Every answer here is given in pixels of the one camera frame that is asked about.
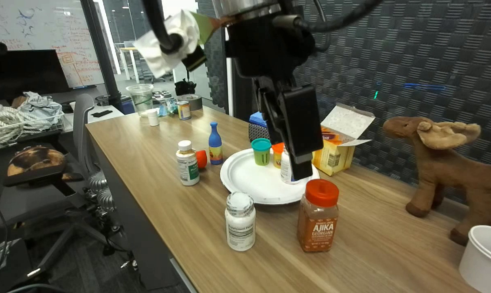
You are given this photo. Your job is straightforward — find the small white bottle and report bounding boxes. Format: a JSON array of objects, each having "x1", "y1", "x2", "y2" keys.
[{"x1": 280, "y1": 146, "x2": 302, "y2": 185}]

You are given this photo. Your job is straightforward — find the white pill bottle green label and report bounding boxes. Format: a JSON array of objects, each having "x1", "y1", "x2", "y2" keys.
[{"x1": 175, "y1": 140, "x2": 200, "y2": 186}]

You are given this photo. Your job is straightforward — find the roll of grey tape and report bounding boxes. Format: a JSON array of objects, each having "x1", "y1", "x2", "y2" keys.
[{"x1": 178, "y1": 94, "x2": 204, "y2": 112}]

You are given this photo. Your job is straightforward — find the brown moose plush toy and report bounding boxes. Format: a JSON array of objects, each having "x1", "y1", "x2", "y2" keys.
[{"x1": 382, "y1": 116, "x2": 491, "y2": 247}]

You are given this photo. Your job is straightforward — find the green container with teal lid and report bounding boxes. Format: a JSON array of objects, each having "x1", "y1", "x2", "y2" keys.
[{"x1": 251, "y1": 138, "x2": 272, "y2": 166}]

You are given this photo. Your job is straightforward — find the office chair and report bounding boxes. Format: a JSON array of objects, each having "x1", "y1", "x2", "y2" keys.
[{"x1": 0, "y1": 93, "x2": 126, "y2": 283}]

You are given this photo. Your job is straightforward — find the clear plastic cup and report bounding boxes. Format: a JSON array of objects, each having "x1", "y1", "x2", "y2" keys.
[{"x1": 125, "y1": 83, "x2": 154, "y2": 114}]

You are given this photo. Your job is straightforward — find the small tin can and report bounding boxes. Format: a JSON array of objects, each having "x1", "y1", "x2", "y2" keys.
[{"x1": 177, "y1": 100, "x2": 192, "y2": 121}]

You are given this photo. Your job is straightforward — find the black bag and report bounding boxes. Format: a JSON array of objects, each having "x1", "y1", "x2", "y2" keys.
[{"x1": 174, "y1": 79, "x2": 197, "y2": 97}]

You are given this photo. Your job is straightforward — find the blue sponge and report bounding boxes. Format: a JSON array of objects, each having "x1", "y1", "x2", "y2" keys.
[{"x1": 249, "y1": 112, "x2": 268, "y2": 128}]

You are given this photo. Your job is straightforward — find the white crumpled cloth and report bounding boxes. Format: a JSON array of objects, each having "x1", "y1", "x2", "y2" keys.
[{"x1": 133, "y1": 10, "x2": 201, "y2": 79}]

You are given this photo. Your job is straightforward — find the black mesh holder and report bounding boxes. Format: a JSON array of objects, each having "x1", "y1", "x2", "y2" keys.
[{"x1": 248, "y1": 123, "x2": 271, "y2": 143}]

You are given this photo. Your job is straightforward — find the coil of white rope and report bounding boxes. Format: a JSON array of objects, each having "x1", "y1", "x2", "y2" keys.
[{"x1": 0, "y1": 104, "x2": 31, "y2": 153}]

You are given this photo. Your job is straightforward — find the spice jar with orange lid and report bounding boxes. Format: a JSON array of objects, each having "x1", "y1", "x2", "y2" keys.
[{"x1": 297, "y1": 178, "x2": 340, "y2": 253}]

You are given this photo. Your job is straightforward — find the open yellow cardboard box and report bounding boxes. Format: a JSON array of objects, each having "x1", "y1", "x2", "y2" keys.
[{"x1": 311, "y1": 102, "x2": 376, "y2": 177}]

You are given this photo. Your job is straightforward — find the brown patterned cushion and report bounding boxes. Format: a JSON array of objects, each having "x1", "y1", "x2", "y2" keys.
[{"x1": 7, "y1": 145, "x2": 68, "y2": 177}]

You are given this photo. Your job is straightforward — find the white paper plate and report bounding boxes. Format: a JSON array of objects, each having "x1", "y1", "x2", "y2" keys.
[{"x1": 220, "y1": 147, "x2": 320, "y2": 205}]

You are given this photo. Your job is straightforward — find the yellow container with orange lid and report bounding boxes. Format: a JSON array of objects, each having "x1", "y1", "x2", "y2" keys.
[{"x1": 272, "y1": 142, "x2": 285, "y2": 169}]

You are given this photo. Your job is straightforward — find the grey plastic bag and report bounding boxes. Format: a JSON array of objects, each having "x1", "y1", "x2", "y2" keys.
[{"x1": 18, "y1": 91, "x2": 64, "y2": 126}]

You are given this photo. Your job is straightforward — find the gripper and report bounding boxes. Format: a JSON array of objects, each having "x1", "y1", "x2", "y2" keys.
[{"x1": 225, "y1": 15, "x2": 324, "y2": 182}]

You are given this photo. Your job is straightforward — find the whiteboard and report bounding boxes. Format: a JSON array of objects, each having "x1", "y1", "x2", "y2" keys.
[{"x1": 0, "y1": 0, "x2": 106, "y2": 89}]

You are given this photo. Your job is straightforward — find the monitor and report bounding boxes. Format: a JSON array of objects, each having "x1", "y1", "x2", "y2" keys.
[{"x1": 0, "y1": 49, "x2": 72, "y2": 103}]

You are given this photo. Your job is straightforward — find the blue toy bottle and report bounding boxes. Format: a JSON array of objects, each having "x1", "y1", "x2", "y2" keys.
[{"x1": 208, "y1": 121, "x2": 224, "y2": 165}]

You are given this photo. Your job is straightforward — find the white bowl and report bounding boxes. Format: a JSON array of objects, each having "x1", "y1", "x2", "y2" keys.
[{"x1": 458, "y1": 225, "x2": 491, "y2": 293}]

